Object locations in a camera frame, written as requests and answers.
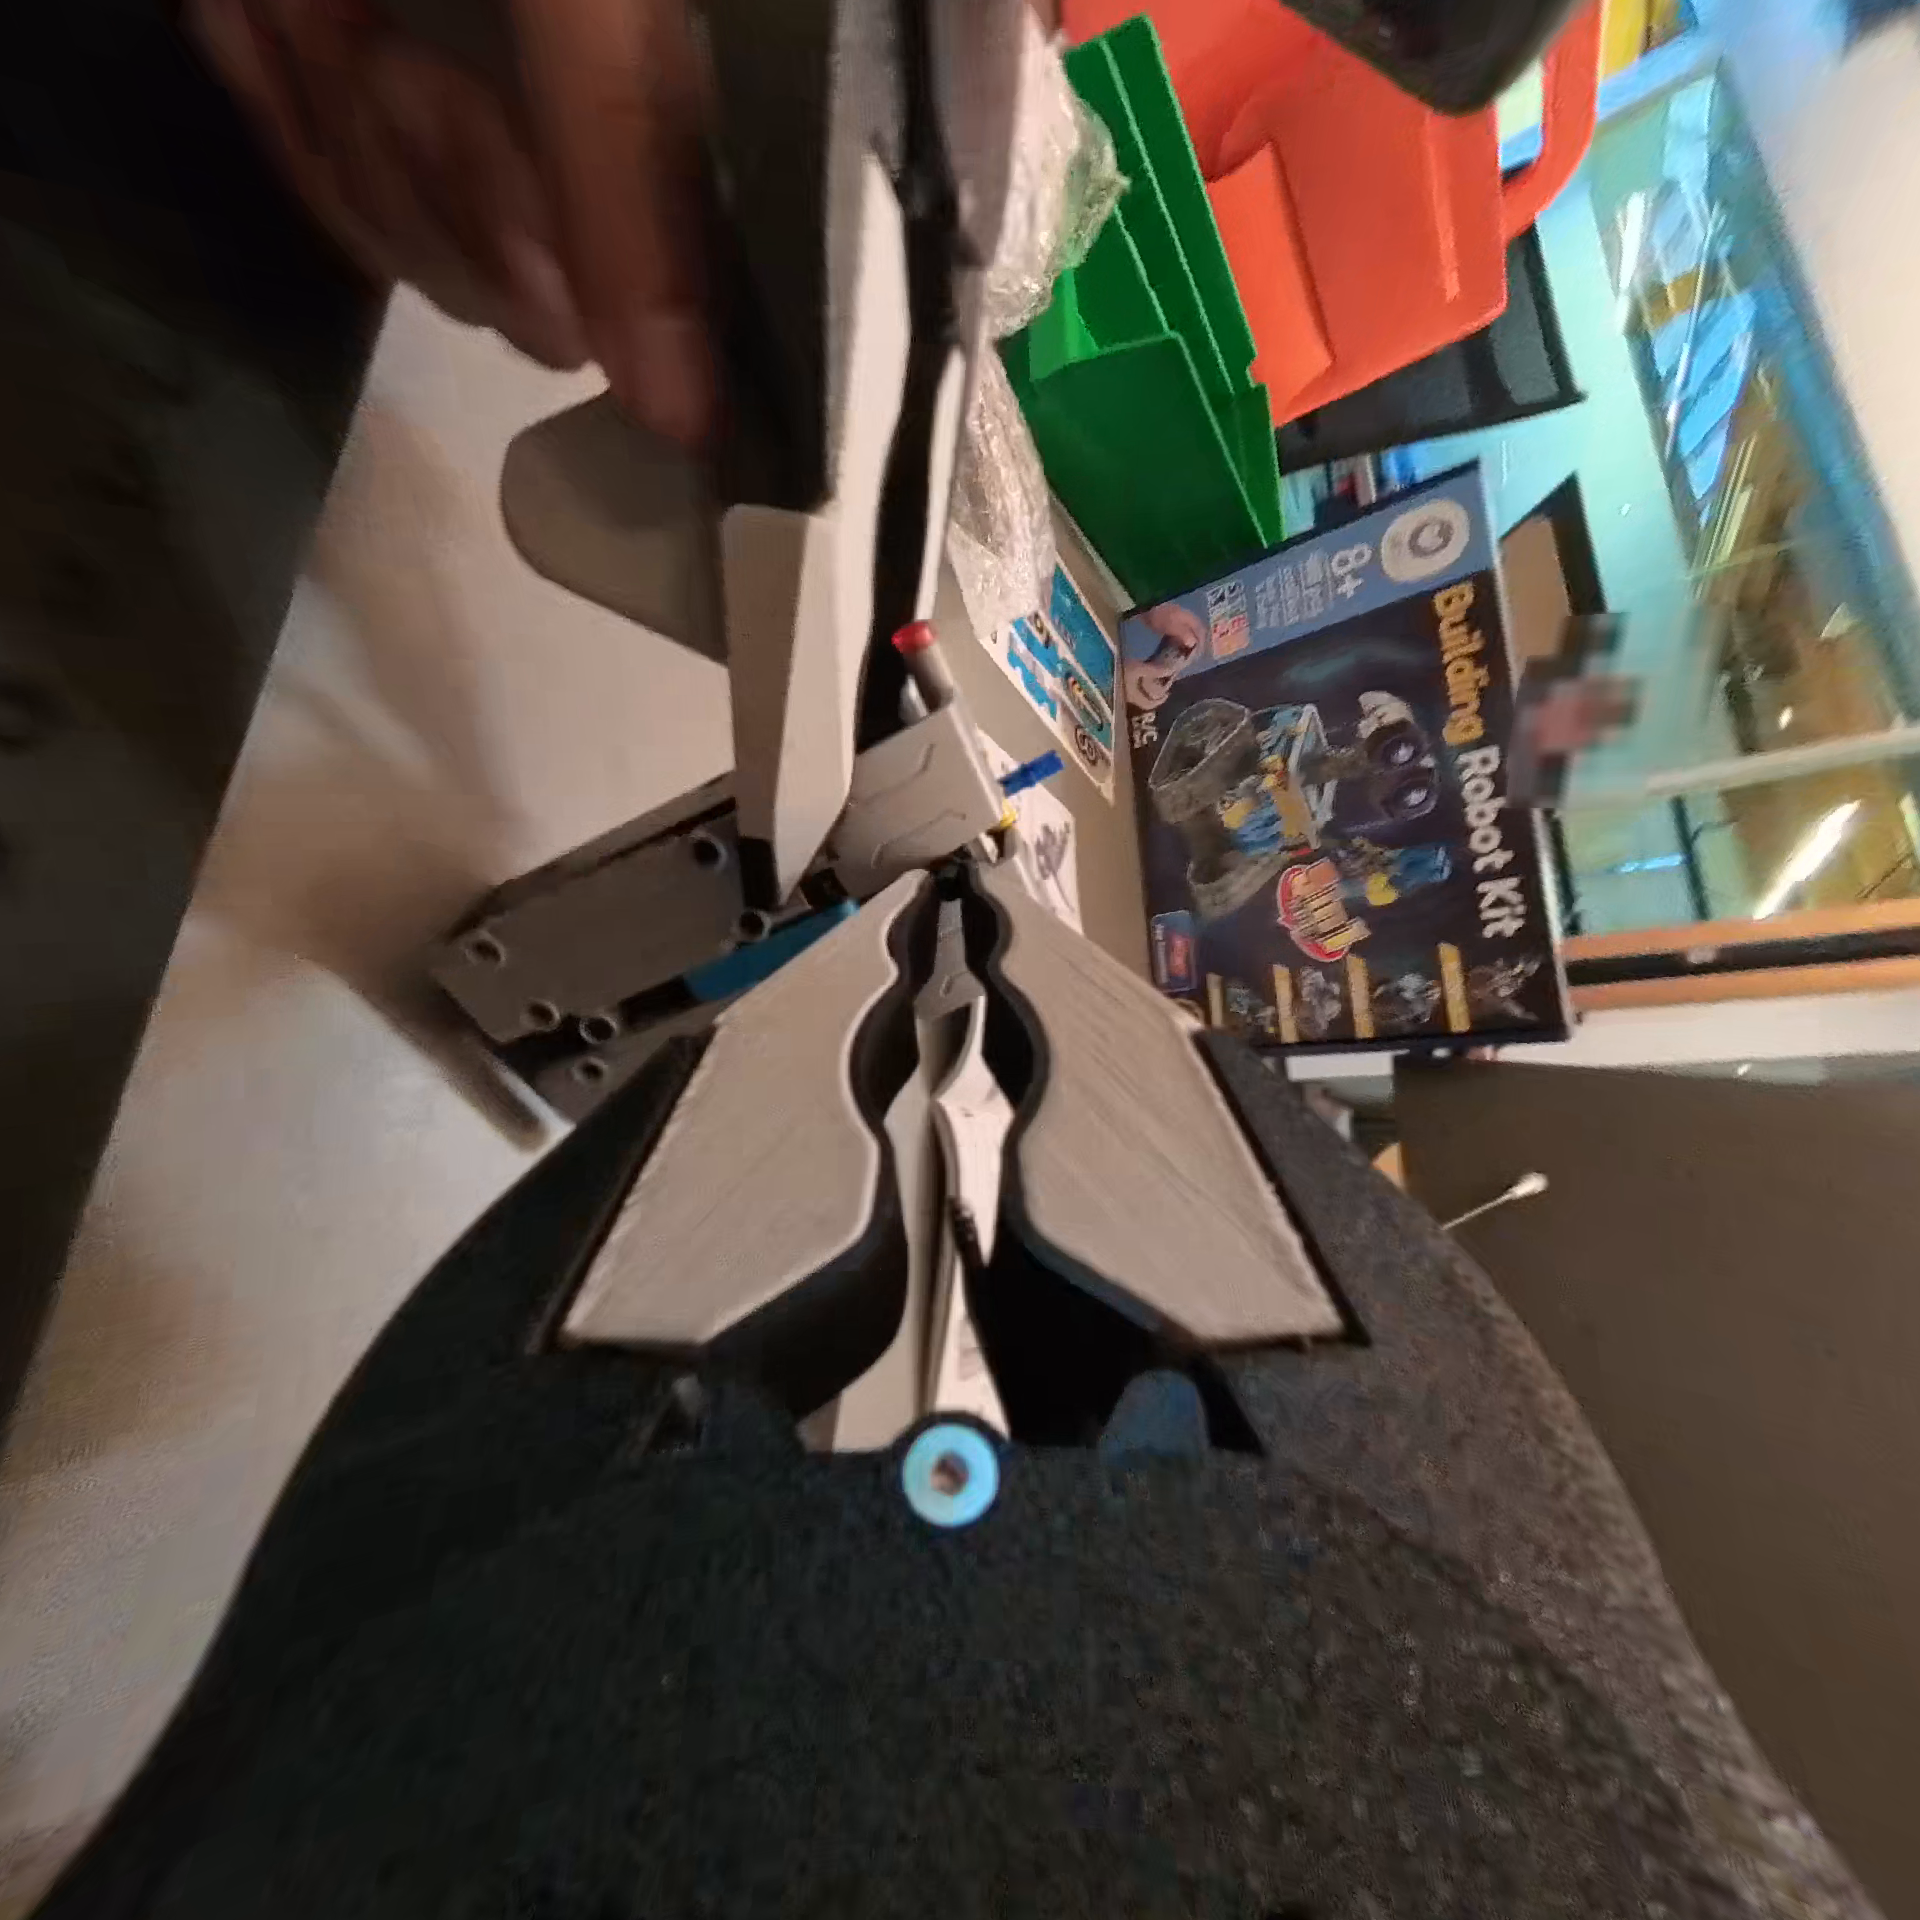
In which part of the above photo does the robot kit box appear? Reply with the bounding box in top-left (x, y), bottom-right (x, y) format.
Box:
top-left (1117, 461), bottom-right (1574, 1053)

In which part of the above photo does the grey desk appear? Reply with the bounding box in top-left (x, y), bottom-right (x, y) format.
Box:
top-left (0, 284), bottom-right (1142, 1878)

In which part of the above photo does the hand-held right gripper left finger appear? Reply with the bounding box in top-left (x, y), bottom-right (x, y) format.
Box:
top-left (559, 870), bottom-right (933, 1349)

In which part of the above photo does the open instruction booklet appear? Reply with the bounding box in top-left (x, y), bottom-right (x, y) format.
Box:
top-left (1020, 786), bottom-right (1094, 920)

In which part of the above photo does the black perforated chair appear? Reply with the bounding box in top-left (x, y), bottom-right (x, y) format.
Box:
top-left (0, 180), bottom-right (396, 1442)

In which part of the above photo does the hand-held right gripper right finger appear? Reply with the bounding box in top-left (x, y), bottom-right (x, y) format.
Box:
top-left (968, 868), bottom-right (1346, 1348)

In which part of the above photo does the grey brick robot chassis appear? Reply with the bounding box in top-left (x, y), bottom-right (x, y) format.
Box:
top-left (428, 622), bottom-right (1066, 1096)

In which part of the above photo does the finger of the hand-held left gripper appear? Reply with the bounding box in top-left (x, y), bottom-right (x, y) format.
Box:
top-left (716, 499), bottom-right (869, 889)
top-left (834, 0), bottom-right (983, 726)

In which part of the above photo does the orange plastic bin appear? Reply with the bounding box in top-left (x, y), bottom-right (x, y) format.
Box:
top-left (1056, 0), bottom-right (1603, 430)

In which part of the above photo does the blue sticker sheet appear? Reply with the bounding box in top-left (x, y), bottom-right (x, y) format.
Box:
top-left (982, 562), bottom-right (1124, 804)

